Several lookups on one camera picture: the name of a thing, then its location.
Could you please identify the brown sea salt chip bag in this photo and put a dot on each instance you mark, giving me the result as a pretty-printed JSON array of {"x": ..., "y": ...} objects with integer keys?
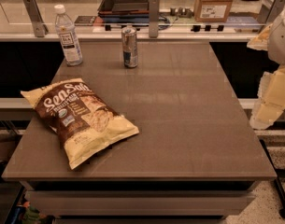
[{"x": 84, "y": 123}]

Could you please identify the dark book on counter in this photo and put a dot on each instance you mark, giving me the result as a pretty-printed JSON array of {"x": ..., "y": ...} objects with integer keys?
[{"x": 85, "y": 20}]

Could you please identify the open orange tray box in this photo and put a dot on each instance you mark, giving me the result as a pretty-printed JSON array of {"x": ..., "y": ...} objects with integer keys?
[{"x": 124, "y": 8}]

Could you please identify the middle metal glass bracket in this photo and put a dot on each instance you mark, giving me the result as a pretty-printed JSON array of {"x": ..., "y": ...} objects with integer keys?
[{"x": 153, "y": 18}]

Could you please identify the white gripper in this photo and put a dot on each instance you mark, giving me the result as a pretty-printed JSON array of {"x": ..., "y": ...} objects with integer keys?
[{"x": 280, "y": 41}]

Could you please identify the cardboard box with label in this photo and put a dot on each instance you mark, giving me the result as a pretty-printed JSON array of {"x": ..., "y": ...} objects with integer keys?
[{"x": 214, "y": 3}]

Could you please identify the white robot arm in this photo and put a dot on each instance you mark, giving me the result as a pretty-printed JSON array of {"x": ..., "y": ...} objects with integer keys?
[{"x": 276, "y": 46}]

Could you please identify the left metal glass bracket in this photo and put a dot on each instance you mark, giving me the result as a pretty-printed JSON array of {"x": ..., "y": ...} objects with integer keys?
[{"x": 39, "y": 26}]

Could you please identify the metal glass bracket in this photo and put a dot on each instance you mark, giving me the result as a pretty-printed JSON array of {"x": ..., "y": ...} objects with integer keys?
[
  {"x": 39, "y": 26},
  {"x": 270, "y": 10},
  {"x": 153, "y": 18}
]

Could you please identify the right metal glass bracket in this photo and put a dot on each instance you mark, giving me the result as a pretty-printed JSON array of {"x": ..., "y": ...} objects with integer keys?
[{"x": 270, "y": 10}]

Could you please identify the silver drink can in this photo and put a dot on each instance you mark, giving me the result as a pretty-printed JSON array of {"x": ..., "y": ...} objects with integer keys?
[{"x": 129, "y": 47}]

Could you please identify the clear plastic water bottle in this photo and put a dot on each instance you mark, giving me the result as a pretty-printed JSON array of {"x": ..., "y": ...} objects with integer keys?
[{"x": 65, "y": 29}]

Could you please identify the glass barrier panel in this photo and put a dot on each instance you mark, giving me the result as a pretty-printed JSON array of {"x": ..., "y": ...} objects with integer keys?
[{"x": 162, "y": 19}]

